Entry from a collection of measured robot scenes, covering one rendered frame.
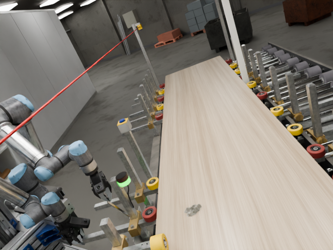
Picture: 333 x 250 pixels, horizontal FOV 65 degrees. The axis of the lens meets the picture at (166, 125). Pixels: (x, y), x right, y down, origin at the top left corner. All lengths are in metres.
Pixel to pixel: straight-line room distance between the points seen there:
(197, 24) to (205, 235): 11.96
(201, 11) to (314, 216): 11.77
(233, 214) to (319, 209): 0.33
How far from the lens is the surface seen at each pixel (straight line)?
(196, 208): 1.29
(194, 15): 12.72
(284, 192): 1.27
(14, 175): 1.75
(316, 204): 1.22
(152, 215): 1.38
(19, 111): 1.55
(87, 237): 1.59
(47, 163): 1.34
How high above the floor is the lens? 1.78
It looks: 23 degrees down
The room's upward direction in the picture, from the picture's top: 23 degrees counter-clockwise
